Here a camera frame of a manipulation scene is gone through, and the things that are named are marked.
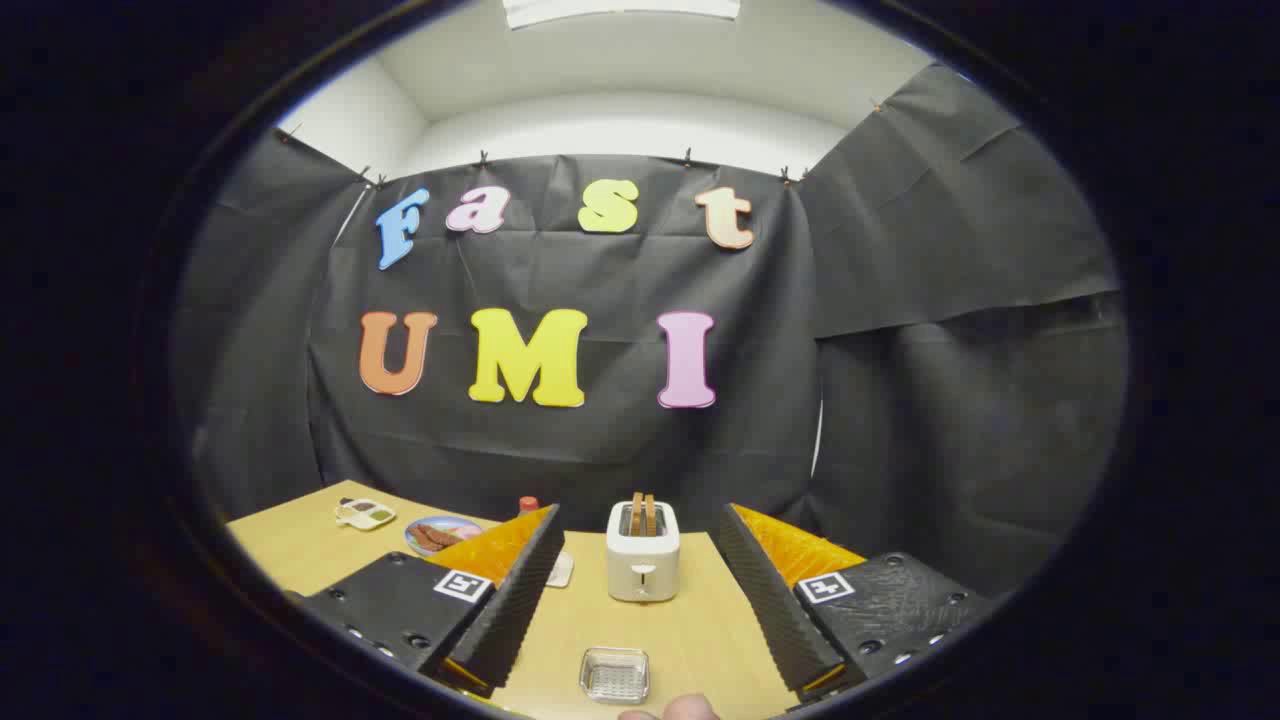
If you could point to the white square saucer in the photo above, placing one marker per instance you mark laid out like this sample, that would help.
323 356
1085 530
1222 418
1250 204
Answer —
561 570

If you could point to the colourful plate with meat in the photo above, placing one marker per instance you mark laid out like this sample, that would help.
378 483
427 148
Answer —
435 536

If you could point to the white compartment sauce dish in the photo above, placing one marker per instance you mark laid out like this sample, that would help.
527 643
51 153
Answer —
365 514

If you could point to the clear bottle with red cap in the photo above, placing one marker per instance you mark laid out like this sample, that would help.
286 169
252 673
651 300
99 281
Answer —
528 505

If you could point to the white toaster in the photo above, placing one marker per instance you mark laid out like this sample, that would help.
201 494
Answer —
643 565

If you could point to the ceiling light panel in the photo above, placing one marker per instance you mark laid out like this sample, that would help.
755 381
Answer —
620 10

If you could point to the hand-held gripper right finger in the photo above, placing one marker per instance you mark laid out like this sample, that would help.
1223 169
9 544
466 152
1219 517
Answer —
775 610

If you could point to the brown toast slice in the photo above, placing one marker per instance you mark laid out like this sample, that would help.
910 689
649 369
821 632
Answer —
636 512
650 514

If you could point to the black backdrop cloth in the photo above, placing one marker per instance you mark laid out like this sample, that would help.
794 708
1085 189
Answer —
600 450

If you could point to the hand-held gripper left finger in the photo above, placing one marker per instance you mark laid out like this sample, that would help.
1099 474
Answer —
505 610

